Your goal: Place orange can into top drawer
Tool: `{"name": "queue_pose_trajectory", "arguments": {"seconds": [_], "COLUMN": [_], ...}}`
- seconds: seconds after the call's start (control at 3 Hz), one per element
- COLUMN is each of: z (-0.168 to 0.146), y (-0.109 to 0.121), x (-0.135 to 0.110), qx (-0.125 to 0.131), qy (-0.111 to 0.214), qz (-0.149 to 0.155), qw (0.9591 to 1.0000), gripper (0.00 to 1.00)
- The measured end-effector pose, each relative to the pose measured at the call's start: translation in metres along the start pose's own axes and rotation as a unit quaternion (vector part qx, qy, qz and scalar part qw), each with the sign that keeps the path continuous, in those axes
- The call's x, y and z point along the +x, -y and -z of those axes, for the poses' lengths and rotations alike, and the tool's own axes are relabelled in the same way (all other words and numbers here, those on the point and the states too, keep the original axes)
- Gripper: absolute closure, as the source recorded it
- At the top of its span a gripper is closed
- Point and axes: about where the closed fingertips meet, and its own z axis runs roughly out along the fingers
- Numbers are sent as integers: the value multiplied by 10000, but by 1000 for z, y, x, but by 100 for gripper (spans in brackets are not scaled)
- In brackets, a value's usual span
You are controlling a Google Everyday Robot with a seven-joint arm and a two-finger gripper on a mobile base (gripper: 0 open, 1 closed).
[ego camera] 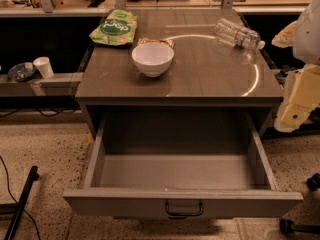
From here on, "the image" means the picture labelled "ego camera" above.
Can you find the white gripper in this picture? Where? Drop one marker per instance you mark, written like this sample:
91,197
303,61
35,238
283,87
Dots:
308,37

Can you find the orange soda can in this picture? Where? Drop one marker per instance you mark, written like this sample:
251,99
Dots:
169,42

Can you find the grey drawer cabinet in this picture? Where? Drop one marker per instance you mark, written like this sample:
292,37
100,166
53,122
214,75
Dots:
204,71

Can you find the open grey top drawer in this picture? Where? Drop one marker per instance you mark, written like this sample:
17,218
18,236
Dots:
206,164

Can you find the clear plastic water bottle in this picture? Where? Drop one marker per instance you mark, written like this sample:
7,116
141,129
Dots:
238,34

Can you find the white bowl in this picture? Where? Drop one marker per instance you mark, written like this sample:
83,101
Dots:
152,58

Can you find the black chair caster base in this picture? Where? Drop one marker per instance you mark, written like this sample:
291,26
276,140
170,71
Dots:
306,219

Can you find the green snack bag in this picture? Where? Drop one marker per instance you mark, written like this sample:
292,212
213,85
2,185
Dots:
117,29

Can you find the white paper cup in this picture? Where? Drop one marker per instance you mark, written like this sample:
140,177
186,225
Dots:
43,65

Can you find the dark round plate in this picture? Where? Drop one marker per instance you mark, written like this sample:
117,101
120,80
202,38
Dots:
22,72

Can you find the black metal stand leg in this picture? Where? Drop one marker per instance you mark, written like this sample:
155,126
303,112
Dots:
19,206

